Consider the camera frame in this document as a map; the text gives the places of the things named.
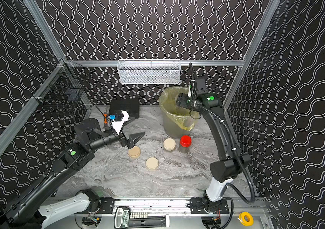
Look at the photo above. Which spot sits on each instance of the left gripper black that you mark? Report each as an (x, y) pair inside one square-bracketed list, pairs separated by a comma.
[(124, 139)]

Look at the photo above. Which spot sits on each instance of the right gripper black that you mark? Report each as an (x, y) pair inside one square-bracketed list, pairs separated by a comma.
[(182, 101)]

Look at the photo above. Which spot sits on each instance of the tan jar lid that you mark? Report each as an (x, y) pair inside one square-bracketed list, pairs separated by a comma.
[(134, 152)]

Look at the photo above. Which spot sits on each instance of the cream jar lid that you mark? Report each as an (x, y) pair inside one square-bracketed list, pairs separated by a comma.
[(152, 163)]

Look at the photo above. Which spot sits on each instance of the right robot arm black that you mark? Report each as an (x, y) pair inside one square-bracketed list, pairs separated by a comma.
[(231, 161)]

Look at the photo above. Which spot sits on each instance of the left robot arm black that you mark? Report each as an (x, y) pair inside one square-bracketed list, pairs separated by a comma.
[(28, 210)]

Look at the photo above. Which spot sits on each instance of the trash bin with yellow bag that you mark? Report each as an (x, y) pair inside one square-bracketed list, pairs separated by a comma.
[(177, 121)]

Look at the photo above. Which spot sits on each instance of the black plastic tool case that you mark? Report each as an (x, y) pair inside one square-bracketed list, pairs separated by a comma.
[(132, 106)]

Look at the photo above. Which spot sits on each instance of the jar with cream lid back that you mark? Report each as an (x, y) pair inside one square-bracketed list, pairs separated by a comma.
[(169, 144)]

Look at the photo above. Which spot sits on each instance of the jar with red lid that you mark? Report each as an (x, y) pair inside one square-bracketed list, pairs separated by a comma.
[(185, 143)]

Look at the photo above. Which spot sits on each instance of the yellow tape roll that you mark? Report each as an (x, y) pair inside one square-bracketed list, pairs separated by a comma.
[(246, 219)]

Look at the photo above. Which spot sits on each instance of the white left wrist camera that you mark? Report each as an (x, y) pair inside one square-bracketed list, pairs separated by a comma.
[(117, 119)]

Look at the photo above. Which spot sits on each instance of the orange handled wrench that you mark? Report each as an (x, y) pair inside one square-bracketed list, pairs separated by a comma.
[(107, 125)]

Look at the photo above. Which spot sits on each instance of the white wire mesh basket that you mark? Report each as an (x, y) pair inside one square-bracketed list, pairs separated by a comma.
[(149, 71)]

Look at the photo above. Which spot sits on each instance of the black wire basket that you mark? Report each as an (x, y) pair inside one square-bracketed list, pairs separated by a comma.
[(65, 92)]

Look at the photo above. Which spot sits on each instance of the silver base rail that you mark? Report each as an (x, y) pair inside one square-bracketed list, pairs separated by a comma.
[(147, 206)]

